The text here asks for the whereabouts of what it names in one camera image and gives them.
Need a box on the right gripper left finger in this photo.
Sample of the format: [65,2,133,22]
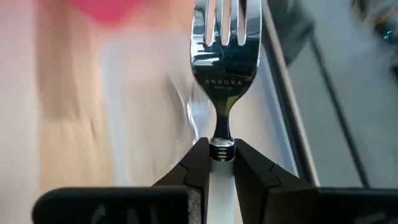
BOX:
[152,136,212,224]

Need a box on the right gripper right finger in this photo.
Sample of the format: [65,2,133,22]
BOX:
[233,138,321,224]

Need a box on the white-handled silver fork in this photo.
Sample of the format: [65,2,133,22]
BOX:
[190,0,262,224]

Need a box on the pink plastic bin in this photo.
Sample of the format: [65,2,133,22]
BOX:
[67,0,152,27]

